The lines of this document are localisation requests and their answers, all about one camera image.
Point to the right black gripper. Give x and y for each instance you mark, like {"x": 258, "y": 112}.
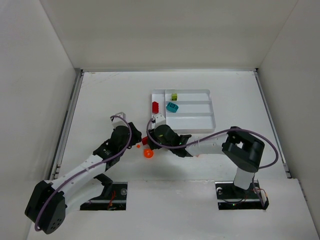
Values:
{"x": 151, "y": 141}

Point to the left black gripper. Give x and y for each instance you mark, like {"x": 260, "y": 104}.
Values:
{"x": 134, "y": 134}

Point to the red arch lego brick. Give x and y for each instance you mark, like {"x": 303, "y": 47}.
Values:
{"x": 144, "y": 141}

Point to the teal rounded lego brick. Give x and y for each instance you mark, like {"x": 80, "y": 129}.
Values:
{"x": 172, "y": 107}

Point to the red slope lego brick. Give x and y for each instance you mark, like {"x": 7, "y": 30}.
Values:
{"x": 155, "y": 107}

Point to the small green lego brick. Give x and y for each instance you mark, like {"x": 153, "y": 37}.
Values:
{"x": 174, "y": 96}

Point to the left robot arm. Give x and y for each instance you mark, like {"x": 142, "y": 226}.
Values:
{"x": 51, "y": 201}

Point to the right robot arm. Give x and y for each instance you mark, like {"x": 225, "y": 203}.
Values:
{"x": 242, "y": 148}

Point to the orange round lego left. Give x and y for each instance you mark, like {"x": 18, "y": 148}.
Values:
{"x": 148, "y": 153}

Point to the white compartment tray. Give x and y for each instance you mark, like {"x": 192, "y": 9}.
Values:
{"x": 195, "y": 114}

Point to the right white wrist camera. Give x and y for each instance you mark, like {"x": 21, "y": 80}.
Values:
{"x": 157, "y": 120}

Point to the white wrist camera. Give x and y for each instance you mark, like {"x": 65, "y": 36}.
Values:
{"x": 119, "y": 119}
{"x": 157, "y": 120}

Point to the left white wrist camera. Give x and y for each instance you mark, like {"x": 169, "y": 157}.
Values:
{"x": 119, "y": 119}

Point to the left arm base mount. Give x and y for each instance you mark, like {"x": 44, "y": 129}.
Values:
{"x": 113, "y": 196}

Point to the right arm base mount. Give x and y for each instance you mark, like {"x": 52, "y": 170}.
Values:
{"x": 231, "y": 197}

